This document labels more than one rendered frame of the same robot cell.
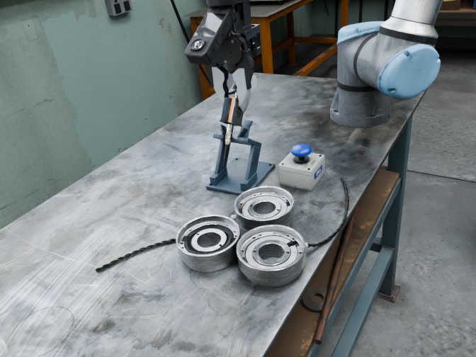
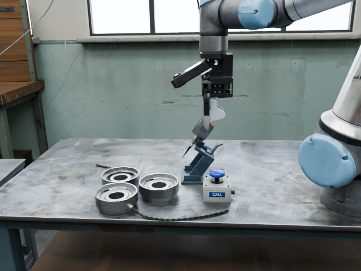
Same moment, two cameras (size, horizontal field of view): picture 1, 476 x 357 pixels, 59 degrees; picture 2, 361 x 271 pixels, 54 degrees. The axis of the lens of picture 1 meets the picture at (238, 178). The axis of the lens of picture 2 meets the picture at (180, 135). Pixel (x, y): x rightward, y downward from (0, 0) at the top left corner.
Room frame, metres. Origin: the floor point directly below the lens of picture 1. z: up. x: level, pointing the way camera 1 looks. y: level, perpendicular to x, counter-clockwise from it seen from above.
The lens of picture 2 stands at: (0.22, -0.81, 1.24)
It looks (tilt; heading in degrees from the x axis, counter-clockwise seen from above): 18 degrees down; 60
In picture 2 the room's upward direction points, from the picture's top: 1 degrees counter-clockwise
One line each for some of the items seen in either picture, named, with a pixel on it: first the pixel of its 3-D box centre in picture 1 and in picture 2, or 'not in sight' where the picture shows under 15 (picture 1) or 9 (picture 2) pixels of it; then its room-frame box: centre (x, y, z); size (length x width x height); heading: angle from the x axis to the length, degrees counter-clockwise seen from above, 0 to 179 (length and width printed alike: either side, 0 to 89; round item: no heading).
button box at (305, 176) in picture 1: (303, 167); (218, 188); (0.73, -0.13, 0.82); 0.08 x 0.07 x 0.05; 144
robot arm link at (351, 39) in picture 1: (363, 51); not in sight; (0.99, -0.34, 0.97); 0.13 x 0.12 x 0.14; 13
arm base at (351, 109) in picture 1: (360, 97); (354, 184); (1.00, -0.34, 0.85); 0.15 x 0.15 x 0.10
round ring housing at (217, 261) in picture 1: (210, 244); (120, 180); (0.54, 0.06, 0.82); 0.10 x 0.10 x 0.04
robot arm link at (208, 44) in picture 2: not in sight; (213, 44); (0.79, -0.02, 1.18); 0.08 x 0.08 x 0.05
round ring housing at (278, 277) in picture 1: (271, 256); (116, 198); (0.49, -0.04, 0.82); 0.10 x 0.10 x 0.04
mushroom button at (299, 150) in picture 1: (301, 157); (217, 179); (0.73, -0.13, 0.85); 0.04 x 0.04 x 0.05
